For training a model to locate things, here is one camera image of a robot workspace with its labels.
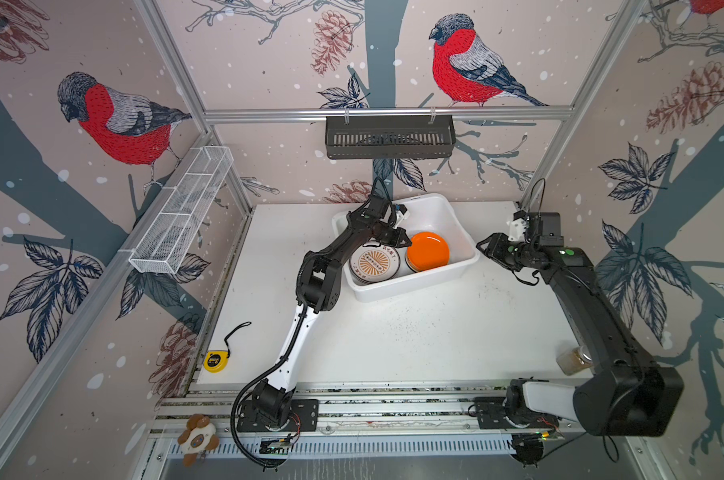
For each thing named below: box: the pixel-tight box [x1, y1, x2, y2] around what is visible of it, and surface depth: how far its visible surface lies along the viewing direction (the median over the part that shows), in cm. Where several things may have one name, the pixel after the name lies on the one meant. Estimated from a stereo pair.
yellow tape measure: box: [203, 350, 229, 373], surface depth 83 cm
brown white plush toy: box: [177, 414, 220, 467], surface depth 70 cm
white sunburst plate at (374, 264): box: [349, 245, 401, 284], surface depth 103 cm
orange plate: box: [405, 231, 450, 272], surface depth 104 cm
